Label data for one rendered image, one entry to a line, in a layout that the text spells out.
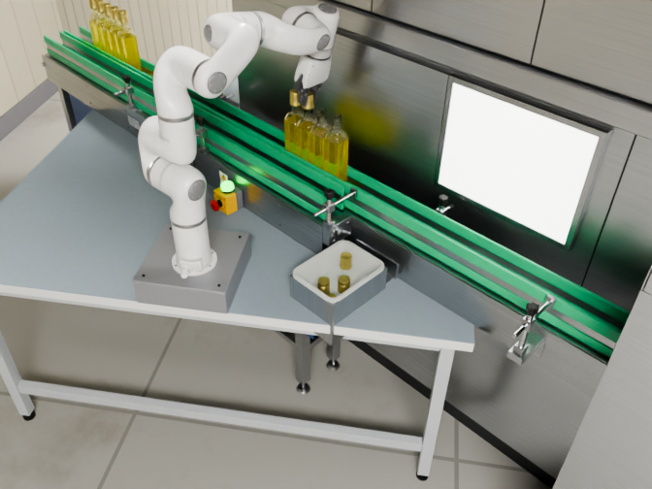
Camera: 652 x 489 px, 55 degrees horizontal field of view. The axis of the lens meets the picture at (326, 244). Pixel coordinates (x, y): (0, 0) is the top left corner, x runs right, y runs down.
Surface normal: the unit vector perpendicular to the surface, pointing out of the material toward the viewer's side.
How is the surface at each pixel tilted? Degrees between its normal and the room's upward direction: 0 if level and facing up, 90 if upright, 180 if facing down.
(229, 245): 1
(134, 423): 0
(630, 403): 90
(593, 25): 90
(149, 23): 90
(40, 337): 0
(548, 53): 90
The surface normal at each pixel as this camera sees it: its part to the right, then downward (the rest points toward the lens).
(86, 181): 0.01, -0.78
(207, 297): -0.16, 0.62
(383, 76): -0.70, 0.44
